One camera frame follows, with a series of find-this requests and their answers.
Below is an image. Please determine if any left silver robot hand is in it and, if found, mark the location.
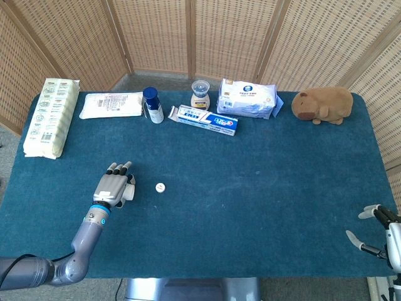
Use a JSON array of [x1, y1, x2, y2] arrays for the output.
[[93, 161, 138, 209]]

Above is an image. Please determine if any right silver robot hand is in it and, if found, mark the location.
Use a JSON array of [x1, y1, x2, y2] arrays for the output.
[[345, 204, 401, 273]]

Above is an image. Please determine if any white round jar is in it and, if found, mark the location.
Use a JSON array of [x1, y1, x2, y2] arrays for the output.
[[123, 174, 138, 201]]

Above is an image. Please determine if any white bottle with blue cap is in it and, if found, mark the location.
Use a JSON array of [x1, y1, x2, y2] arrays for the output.
[[142, 87, 165, 125]]

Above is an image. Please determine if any small clear-lid jar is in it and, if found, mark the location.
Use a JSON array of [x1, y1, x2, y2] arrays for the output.
[[190, 80, 211, 111]]

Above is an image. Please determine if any flat white plastic package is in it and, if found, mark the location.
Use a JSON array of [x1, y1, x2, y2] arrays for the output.
[[78, 92, 145, 120]]

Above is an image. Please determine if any long cream tissue pack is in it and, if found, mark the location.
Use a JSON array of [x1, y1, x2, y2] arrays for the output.
[[23, 77, 81, 160]]

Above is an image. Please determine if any blue table carpet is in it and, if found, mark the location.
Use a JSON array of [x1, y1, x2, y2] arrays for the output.
[[0, 90, 398, 280]]

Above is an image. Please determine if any blue white toothpaste box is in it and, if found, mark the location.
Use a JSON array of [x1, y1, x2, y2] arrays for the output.
[[167, 105, 239, 137]]

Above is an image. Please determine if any grey robot torso base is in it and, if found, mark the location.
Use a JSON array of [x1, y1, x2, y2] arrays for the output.
[[124, 277, 261, 301]]

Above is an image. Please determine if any brown capybara plush toy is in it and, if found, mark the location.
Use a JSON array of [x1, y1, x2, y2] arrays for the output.
[[291, 86, 354, 126]]

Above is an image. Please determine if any woven wicker folding screen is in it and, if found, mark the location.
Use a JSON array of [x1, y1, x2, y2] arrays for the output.
[[0, 0, 401, 220]]

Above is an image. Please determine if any white blue wet wipes pack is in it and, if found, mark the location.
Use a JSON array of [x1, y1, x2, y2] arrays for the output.
[[216, 78, 284, 120]]

